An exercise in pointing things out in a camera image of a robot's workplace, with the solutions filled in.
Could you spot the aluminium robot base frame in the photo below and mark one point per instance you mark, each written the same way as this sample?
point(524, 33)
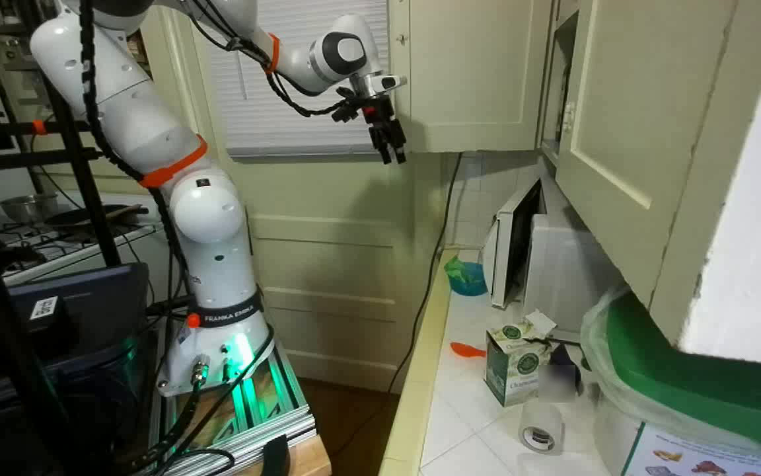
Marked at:
point(260, 428)

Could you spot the black metal rack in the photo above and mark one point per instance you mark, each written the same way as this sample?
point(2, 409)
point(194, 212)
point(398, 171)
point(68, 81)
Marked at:
point(58, 416)

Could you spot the open cream cabinet door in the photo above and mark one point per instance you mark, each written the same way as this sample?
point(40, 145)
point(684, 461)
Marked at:
point(660, 108)

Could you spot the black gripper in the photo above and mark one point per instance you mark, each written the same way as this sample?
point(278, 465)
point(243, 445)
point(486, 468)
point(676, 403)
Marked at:
point(377, 113)

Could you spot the clear bin with green lid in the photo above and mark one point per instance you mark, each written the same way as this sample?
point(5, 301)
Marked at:
point(668, 413)

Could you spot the cream upper wall cabinet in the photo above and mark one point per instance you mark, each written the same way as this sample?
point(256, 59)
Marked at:
point(474, 73)

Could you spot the green chamomile tea box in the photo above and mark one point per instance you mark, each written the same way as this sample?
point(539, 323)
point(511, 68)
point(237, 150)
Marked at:
point(516, 359)

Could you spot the teal plastic cup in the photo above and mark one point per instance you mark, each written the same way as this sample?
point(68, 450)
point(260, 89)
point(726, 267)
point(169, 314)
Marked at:
point(466, 278)

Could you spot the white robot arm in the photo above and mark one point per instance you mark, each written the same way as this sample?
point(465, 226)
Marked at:
point(83, 54)

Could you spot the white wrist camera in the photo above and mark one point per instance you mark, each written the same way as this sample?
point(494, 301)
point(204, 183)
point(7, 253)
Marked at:
point(385, 83)

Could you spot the small dark-capped bottle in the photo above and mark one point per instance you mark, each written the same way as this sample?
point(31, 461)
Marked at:
point(561, 376)

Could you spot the dark blue storage case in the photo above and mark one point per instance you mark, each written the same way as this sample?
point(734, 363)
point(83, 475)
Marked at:
point(76, 317)

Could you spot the white microwave oven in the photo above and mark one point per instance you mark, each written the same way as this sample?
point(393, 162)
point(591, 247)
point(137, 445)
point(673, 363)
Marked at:
point(541, 259)

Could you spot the white window blind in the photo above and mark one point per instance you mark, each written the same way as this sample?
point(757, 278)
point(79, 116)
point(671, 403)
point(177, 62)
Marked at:
point(291, 99)

